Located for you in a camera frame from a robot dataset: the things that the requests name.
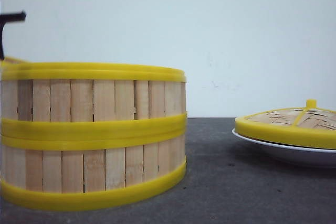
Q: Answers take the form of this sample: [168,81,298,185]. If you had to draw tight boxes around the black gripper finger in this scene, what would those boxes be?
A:
[0,10,27,61]

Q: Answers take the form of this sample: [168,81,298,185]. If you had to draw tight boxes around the bamboo steamer drawer yellow rims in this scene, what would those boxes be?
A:
[1,62,186,150]

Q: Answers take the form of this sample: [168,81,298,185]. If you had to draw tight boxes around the woven bamboo steamer lid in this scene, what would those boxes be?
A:
[234,99,335,150]

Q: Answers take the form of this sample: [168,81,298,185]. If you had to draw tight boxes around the white ceramic plate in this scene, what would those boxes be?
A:
[232,128,335,168]

